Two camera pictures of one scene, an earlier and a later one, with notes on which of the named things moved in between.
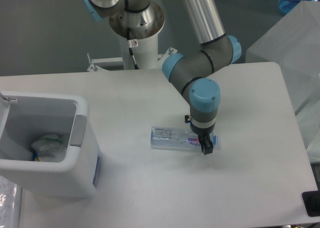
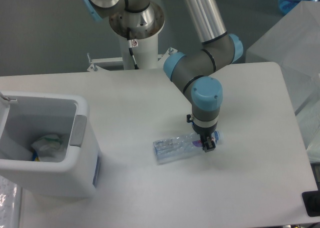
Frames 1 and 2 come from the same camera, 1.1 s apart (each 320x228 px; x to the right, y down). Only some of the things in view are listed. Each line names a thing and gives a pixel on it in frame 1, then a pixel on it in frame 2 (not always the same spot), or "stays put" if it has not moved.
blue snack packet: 35,157 stays put
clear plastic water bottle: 176,137 -> 168,148
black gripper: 203,133 stays put
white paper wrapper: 50,148 stays put
